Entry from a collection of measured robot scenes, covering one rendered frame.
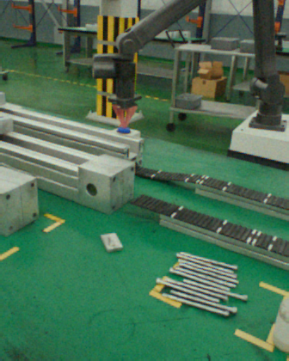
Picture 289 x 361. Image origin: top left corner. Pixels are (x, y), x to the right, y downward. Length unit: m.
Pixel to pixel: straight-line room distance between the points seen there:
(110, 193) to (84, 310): 0.30
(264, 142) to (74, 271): 0.80
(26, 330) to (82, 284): 0.12
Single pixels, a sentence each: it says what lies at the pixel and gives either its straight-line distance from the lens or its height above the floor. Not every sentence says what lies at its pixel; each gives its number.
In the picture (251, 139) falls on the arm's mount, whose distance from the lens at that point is 1.30.
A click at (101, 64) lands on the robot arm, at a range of 1.14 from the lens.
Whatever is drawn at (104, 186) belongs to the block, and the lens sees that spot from 0.83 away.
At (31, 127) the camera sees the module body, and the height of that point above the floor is 0.85.
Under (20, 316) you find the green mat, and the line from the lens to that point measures 0.63.
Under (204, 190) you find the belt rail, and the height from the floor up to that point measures 0.79.
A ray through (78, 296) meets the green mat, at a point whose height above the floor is 0.78.
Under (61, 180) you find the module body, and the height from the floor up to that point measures 0.82.
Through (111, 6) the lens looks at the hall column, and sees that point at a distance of 4.37.
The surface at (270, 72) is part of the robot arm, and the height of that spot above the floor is 1.04.
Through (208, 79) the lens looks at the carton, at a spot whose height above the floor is 0.25.
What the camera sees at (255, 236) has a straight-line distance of 0.78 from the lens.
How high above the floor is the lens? 1.21
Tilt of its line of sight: 23 degrees down
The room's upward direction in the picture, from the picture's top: 4 degrees clockwise
